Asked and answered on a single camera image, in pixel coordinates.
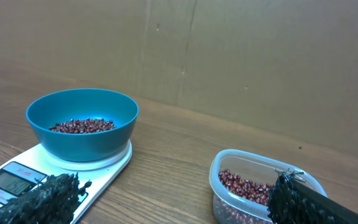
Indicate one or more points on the red beans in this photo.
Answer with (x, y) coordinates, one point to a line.
(83, 126)

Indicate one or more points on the blue metal bowl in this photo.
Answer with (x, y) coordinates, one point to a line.
(83, 103)

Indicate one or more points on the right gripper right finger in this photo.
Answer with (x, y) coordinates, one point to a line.
(291, 202)

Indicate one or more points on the white digital kitchen scale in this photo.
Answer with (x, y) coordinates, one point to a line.
(21, 173)

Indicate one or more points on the clear plastic container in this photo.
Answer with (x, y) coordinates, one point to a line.
(231, 208)

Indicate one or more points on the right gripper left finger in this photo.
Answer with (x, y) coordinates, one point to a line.
(53, 201)

